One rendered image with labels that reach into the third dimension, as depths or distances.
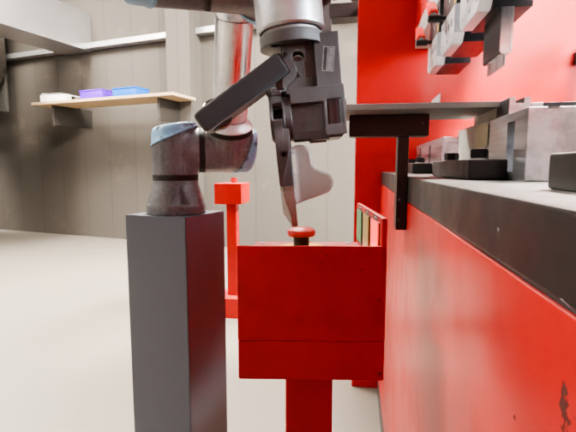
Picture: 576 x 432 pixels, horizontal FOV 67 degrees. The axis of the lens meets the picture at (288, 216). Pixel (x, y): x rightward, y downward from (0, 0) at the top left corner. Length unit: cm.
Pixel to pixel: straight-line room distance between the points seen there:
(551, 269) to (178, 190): 95
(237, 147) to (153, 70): 443
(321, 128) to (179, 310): 73
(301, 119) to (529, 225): 28
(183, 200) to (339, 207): 336
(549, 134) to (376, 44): 119
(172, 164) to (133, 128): 451
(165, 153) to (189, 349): 48
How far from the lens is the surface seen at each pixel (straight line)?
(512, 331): 30
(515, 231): 29
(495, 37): 89
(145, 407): 129
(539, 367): 27
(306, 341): 49
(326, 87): 48
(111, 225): 592
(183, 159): 111
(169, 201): 110
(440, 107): 78
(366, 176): 170
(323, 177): 48
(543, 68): 185
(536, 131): 65
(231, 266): 265
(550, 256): 25
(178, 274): 108
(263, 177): 465
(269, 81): 49
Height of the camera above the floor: 89
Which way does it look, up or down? 6 degrees down
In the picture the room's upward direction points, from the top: straight up
